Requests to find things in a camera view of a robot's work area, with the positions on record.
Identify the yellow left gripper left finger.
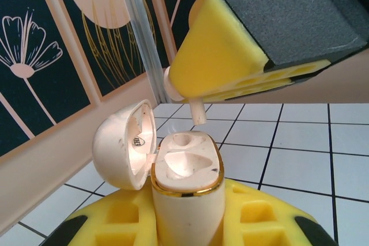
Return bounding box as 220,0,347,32
43,185,159,246

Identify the cream earbud charging case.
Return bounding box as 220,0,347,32
92,99,227,246

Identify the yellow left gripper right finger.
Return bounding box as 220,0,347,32
214,178,340,246

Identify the cream wireless earbud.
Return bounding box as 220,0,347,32
163,66,208,126

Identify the aluminium corner post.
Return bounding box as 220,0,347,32
123,0,164,105

